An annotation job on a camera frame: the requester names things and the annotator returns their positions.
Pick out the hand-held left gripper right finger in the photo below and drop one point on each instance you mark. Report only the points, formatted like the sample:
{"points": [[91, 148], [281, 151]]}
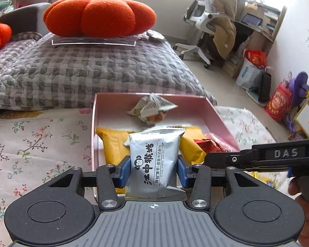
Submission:
{"points": [[182, 171]]}

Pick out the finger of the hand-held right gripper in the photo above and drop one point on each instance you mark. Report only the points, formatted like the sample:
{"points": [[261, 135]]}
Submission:
{"points": [[226, 159]]}

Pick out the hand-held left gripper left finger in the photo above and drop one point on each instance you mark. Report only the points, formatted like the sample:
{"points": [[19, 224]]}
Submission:
{"points": [[126, 169]]}

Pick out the clear pink snack packet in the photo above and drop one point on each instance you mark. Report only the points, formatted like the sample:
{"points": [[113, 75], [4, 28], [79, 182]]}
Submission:
{"points": [[225, 144]]}

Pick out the small red snack packet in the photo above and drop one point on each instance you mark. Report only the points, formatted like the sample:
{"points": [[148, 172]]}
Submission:
{"points": [[208, 145]]}

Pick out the yellow snack packet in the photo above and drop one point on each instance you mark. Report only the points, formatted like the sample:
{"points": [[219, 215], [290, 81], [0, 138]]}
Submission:
{"points": [[113, 146], [193, 146]]}

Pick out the silver printed snack packet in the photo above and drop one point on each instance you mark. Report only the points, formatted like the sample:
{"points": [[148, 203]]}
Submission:
{"points": [[149, 108], [154, 164]]}

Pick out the pink cardboard box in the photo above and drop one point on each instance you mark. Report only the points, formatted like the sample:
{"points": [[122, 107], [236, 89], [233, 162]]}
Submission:
{"points": [[113, 113]]}

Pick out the white wooden cabinet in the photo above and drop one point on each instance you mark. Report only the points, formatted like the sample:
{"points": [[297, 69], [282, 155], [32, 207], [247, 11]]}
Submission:
{"points": [[306, 118]]}

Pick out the purple toy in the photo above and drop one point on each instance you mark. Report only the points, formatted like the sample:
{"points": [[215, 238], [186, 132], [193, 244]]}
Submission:
{"points": [[300, 87]]}

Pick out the red patterned bag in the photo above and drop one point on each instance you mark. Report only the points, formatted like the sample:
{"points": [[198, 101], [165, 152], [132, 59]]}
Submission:
{"points": [[279, 103]]}

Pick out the white shallow tray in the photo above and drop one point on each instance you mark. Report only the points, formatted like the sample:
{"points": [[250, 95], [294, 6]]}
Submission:
{"points": [[255, 99]]}

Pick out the black bag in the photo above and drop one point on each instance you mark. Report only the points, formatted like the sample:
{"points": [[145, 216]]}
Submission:
{"points": [[264, 87]]}

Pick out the white and blue bag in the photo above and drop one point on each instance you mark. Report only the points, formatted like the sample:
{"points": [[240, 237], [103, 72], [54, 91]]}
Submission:
{"points": [[248, 74]]}

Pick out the red gift bag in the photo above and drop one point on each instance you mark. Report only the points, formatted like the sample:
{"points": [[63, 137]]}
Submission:
{"points": [[256, 58]]}

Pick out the floral cloth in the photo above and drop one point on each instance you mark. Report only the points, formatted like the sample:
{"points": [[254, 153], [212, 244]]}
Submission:
{"points": [[41, 139]]}

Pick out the grey checked quilt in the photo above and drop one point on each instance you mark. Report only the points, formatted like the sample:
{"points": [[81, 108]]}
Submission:
{"points": [[92, 74]]}

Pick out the wooden desk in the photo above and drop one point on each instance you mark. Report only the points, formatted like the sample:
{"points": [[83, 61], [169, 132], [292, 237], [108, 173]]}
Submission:
{"points": [[273, 28]]}

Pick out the laptop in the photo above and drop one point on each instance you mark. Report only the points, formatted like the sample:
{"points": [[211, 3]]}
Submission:
{"points": [[252, 19]]}

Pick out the beige coat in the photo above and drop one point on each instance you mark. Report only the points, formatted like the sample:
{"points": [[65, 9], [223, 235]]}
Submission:
{"points": [[225, 30]]}

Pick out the clear acrylic tray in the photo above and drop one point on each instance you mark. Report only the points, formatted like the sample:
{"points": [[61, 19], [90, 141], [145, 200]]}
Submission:
{"points": [[92, 41]]}

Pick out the crumpled silver wrapper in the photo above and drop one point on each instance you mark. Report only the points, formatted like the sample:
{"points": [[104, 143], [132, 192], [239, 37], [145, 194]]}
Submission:
{"points": [[155, 36]]}

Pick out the white office chair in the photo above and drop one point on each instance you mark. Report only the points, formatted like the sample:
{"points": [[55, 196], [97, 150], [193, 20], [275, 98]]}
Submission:
{"points": [[198, 12]]}

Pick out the large orange pumpkin cushion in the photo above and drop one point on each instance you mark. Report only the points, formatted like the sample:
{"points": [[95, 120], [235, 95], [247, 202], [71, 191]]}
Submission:
{"points": [[97, 15]]}

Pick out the small orange pumpkin cushion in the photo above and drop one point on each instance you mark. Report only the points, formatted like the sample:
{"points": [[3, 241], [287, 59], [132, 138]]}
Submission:
{"points": [[0, 36]]}

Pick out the grey sofa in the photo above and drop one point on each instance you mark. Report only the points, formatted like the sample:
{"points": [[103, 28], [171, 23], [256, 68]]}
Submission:
{"points": [[23, 15]]}

